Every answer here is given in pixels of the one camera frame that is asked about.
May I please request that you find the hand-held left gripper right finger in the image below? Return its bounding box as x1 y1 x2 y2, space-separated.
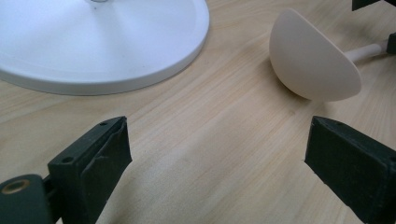
304 115 396 224

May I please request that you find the white plastic ladle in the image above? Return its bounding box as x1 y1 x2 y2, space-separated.
268 7 390 103

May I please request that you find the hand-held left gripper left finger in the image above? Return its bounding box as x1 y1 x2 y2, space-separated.
47 116 134 224

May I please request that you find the white round lamp base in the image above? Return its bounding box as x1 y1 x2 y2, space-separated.
0 0 210 96

